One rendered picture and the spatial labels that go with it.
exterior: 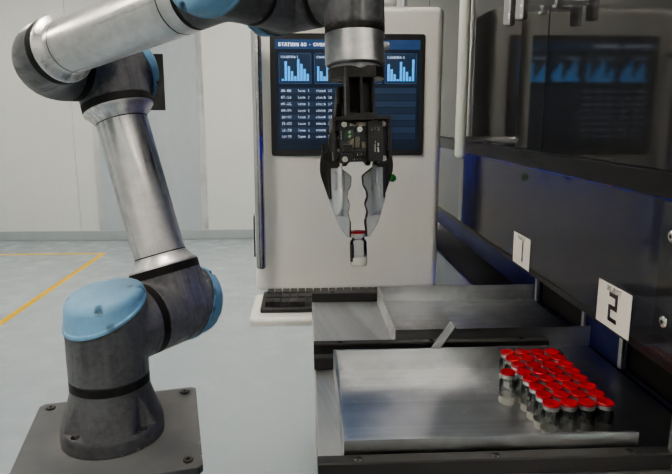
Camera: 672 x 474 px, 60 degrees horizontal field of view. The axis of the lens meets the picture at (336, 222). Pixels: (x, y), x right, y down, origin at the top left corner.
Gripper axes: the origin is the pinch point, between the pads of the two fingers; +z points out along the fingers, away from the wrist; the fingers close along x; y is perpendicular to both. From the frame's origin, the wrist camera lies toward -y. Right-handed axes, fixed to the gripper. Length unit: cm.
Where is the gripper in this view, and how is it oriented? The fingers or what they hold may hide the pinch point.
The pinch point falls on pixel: (357, 226)
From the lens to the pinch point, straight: 77.7
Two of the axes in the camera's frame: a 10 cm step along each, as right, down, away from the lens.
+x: 10.0, -0.3, 0.8
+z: 0.3, 10.0, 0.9
